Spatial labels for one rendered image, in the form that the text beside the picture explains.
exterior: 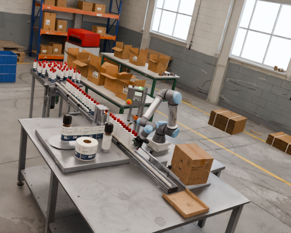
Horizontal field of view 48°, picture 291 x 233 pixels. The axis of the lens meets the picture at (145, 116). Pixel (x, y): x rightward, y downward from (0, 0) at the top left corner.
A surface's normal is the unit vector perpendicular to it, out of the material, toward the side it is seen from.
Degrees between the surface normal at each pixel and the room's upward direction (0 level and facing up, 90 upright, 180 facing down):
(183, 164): 90
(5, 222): 0
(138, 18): 90
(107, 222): 0
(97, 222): 0
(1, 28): 90
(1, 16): 90
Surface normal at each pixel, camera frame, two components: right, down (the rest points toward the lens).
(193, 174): 0.44, 0.39
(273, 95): -0.74, 0.09
